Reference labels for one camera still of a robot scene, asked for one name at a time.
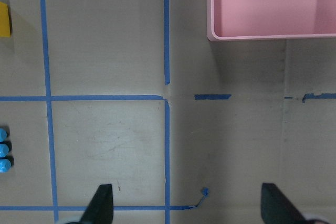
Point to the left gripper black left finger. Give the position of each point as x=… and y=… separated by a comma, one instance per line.
x=100, y=208

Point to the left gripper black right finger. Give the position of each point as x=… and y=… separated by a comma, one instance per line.
x=277, y=208

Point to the blue toy block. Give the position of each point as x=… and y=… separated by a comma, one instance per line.
x=6, y=164

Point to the yellow toy block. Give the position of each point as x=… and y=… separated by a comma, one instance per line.
x=5, y=29

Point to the pink plastic box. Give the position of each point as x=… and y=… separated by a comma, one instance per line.
x=270, y=19

